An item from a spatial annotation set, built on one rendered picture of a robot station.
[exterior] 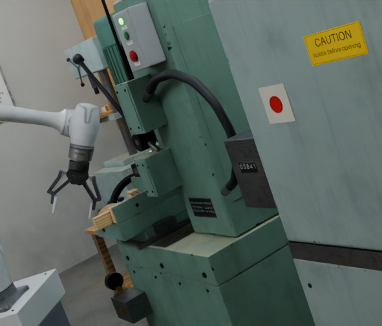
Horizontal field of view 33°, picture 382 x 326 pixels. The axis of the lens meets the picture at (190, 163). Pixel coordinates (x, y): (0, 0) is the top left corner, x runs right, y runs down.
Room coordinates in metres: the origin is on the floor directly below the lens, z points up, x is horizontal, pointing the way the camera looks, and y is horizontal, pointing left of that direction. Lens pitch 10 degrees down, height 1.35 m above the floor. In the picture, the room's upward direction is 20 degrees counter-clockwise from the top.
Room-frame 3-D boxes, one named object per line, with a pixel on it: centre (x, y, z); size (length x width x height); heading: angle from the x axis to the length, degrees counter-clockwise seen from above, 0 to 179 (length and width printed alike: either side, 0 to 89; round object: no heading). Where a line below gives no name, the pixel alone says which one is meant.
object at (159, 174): (1.87, 0.10, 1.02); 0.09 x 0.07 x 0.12; 120
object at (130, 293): (2.10, 0.36, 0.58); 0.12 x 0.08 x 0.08; 30
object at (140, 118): (1.85, 0.08, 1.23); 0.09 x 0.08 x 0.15; 30
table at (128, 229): (2.22, 0.09, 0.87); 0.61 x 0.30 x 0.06; 120
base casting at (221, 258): (2.00, 0.00, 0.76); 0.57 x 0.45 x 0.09; 30
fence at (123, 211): (2.09, 0.02, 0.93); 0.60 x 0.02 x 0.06; 120
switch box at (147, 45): (1.76, 0.02, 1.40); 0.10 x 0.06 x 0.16; 30
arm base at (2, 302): (2.22, 0.83, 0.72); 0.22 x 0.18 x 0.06; 165
